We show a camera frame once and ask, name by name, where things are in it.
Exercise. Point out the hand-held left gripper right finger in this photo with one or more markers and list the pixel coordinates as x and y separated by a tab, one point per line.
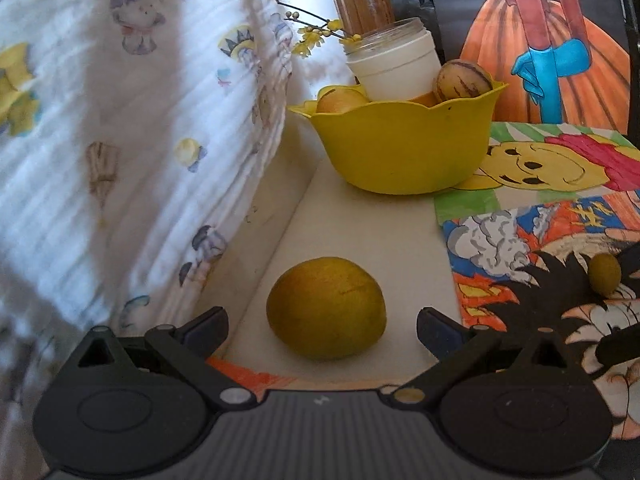
436	330

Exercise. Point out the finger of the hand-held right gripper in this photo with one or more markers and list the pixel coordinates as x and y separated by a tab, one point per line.
620	346

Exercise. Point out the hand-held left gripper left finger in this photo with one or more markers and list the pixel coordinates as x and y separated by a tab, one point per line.
209	327

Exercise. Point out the yellow-green round fruit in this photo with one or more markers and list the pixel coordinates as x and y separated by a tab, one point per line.
325	307

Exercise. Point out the yellow scalloped plastic bowl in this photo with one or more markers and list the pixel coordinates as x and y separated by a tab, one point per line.
400	150

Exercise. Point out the brown round fruit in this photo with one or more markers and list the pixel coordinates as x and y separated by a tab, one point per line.
341	101

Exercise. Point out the small green fruit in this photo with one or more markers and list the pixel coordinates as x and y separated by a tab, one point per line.
604	274

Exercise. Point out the spiky hair cartoon drawing sheet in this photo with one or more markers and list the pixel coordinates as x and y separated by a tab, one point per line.
515	260

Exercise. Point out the white printed cartoon blanket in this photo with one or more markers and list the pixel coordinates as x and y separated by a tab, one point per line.
125	160

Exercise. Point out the yellow bear drawing sheet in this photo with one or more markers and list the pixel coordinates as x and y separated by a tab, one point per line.
550	165

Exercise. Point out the striped pale melon fruit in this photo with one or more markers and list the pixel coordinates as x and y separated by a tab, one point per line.
457	82

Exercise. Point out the white plastic jar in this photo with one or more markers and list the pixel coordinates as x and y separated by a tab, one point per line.
395	67

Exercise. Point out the orange dress figure poster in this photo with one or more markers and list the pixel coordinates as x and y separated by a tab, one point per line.
565	75

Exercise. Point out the yellow flower sprig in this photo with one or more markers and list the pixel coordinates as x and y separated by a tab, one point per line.
310	35

